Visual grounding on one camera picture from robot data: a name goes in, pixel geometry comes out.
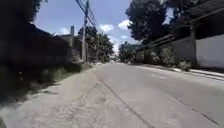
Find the building with flat roof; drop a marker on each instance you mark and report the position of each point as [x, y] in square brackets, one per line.
[208, 18]

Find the pale concrete sidewalk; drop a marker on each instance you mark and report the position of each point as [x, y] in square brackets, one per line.
[206, 72]

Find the row of trees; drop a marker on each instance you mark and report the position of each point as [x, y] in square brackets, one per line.
[101, 45]

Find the row of bushes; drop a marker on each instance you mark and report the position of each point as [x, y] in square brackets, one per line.
[168, 56]

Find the utility pole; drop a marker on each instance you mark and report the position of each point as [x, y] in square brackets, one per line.
[84, 40]

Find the dark boundary wall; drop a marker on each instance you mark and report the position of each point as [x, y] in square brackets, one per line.
[30, 50]

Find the long white wall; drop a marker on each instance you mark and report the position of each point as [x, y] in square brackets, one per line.
[210, 51]

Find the grey concrete road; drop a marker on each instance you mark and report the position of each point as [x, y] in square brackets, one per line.
[133, 96]

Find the large dark trees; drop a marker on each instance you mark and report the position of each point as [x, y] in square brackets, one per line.
[146, 18]

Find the grey building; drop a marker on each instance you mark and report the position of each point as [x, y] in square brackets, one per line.
[71, 38]

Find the green tree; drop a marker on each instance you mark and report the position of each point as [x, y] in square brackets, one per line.
[126, 51]

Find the grass verge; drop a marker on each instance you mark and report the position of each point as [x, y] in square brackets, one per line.
[40, 78]

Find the grey concrete wall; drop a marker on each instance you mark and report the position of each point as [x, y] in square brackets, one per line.
[183, 46]

